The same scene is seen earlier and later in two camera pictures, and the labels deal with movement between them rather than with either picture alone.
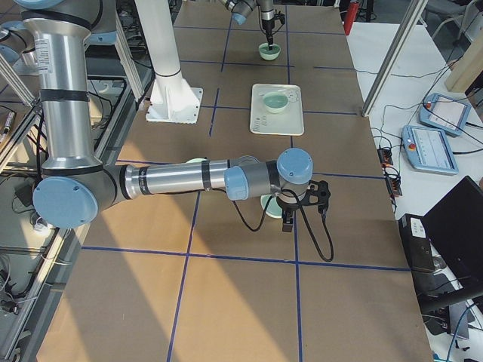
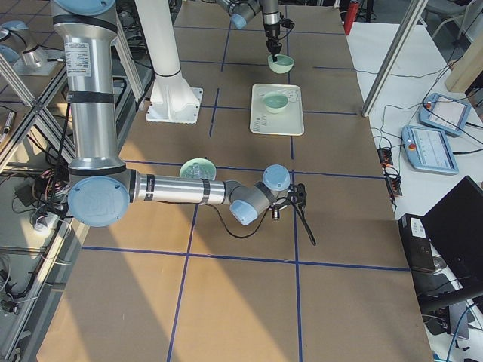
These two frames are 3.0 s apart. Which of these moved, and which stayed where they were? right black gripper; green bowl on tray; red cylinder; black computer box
Moved: right black gripper
Stayed: green bowl on tray; red cylinder; black computer box
